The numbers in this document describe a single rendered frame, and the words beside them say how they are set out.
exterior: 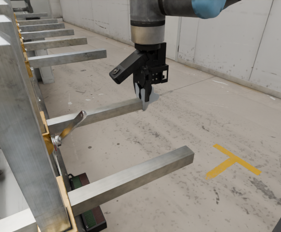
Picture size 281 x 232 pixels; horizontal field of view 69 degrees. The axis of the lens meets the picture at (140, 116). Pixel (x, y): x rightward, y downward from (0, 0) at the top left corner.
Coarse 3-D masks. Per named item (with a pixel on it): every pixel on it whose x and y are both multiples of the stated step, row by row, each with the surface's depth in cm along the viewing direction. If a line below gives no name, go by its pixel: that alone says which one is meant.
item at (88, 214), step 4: (76, 176) 58; (72, 180) 56; (76, 180) 56; (76, 184) 55; (80, 184) 55; (76, 188) 54; (84, 212) 48; (88, 212) 48; (84, 216) 48; (88, 216) 47; (92, 216) 47; (88, 220) 47; (92, 220) 47; (88, 224) 46; (92, 224) 46
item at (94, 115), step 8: (112, 104) 60; (120, 104) 60; (128, 104) 60; (136, 104) 62; (88, 112) 56; (96, 112) 56; (104, 112) 57; (112, 112) 59; (120, 112) 60; (128, 112) 62; (48, 120) 53; (56, 120) 53; (64, 120) 53; (72, 120) 54; (88, 120) 56; (96, 120) 57; (48, 128) 52; (56, 128) 53; (64, 128) 54
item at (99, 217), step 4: (80, 176) 58; (84, 176) 58; (84, 180) 56; (84, 184) 55; (96, 208) 49; (96, 212) 48; (100, 212) 48; (96, 216) 47; (100, 216) 47; (96, 220) 47; (100, 220) 47
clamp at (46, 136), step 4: (40, 112) 55; (44, 116) 53; (44, 120) 51; (44, 124) 50; (48, 132) 47; (44, 136) 46; (48, 136) 47; (44, 140) 45; (48, 140) 46; (48, 144) 46; (52, 144) 46; (48, 148) 46; (52, 148) 47; (48, 152) 47
